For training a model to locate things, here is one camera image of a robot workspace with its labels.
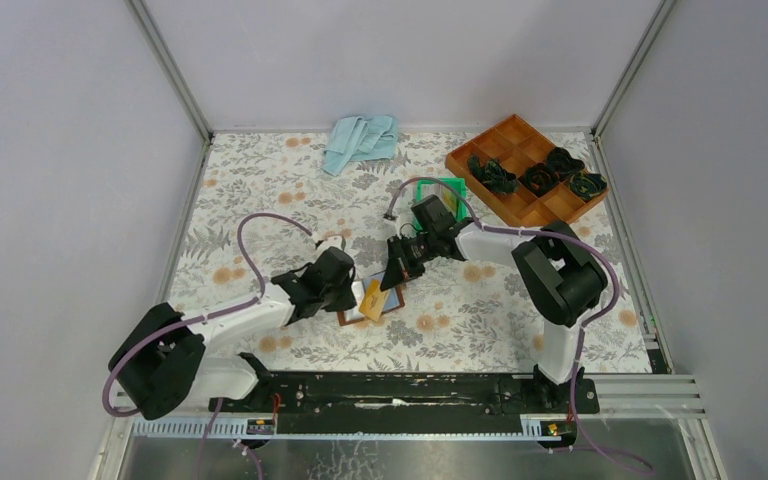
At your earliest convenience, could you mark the brown leather card holder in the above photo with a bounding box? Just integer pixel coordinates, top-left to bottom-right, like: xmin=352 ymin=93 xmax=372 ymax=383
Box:
xmin=337 ymin=271 xmax=405 ymax=326

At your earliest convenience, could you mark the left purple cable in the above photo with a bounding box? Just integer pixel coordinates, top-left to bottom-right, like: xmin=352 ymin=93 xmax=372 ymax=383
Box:
xmin=102 ymin=211 xmax=322 ymax=420

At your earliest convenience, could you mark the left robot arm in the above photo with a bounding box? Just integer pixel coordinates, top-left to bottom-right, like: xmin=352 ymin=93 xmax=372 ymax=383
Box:
xmin=103 ymin=246 xmax=356 ymax=420

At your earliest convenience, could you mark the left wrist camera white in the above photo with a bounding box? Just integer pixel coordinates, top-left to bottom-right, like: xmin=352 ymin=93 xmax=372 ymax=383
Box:
xmin=315 ymin=233 xmax=346 ymax=253

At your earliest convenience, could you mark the dark rolled sock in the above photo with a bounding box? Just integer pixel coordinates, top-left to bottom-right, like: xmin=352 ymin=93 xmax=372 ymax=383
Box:
xmin=567 ymin=171 xmax=608 ymax=202
xmin=519 ymin=163 xmax=560 ymax=197
xmin=467 ymin=155 xmax=518 ymax=195
xmin=545 ymin=147 xmax=585 ymax=182

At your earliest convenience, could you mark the orange compartment tray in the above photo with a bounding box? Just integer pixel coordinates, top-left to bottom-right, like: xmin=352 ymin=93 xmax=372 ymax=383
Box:
xmin=445 ymin=114 xmax=609 ymax=227

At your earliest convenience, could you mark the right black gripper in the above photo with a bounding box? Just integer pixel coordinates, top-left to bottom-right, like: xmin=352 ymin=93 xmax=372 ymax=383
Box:
xmin=381 ymin=231 xmax=439 ymax=292

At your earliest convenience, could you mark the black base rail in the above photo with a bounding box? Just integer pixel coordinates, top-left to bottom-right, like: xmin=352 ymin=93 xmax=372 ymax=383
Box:
xmin=209 ymin=371 xmax=600 ymax=438

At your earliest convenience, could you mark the light blue cloth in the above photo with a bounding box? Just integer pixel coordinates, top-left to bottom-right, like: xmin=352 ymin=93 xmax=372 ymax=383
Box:
xmin=322 ymin=115 xmax=400 ymax=176

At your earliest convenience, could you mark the orange gold credit card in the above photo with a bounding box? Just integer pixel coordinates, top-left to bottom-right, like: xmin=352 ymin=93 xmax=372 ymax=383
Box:
xmin=358 ymin=278 xmax=390 ymax=325

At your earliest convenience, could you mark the dark rolled sock right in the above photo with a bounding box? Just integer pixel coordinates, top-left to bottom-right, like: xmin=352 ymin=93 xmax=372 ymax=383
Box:
xmin=567 ymin=171 xmax=608 ymax=202

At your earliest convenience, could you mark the dark rolled sock top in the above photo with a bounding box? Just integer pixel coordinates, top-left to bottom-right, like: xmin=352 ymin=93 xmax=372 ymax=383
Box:
xmin=545 ymin=147 xmax=585 ymax=182

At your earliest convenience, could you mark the dark rolled sock left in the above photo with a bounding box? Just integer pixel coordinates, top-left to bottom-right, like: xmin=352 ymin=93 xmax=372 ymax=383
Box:
xmin=467 ymin=155 xmax=518 ymax=195

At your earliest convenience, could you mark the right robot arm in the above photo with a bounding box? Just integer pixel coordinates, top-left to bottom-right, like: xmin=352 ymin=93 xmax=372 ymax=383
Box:
xmin=380 ymin=195 xmax=618 ymax=412

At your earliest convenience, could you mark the silver credit card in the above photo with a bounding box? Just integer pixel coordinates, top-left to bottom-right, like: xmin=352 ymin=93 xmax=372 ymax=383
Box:
xmin=419 ymin=184 xmax=440 ymax=201

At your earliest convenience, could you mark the green plastic basket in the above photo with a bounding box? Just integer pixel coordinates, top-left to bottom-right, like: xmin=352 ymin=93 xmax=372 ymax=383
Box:
xmin=414 ymin=177 xmax=469 ymax=221

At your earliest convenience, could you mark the dark rolled sock middle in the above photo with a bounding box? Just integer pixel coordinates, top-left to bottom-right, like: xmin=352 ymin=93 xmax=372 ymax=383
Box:
xmin=519 ymin=163 xmax=560 ymax=197

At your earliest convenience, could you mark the floral table mat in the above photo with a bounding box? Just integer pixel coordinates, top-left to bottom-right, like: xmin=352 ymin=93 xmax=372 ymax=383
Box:
xmin=148 ymin=129 xmax=654 ymax=376

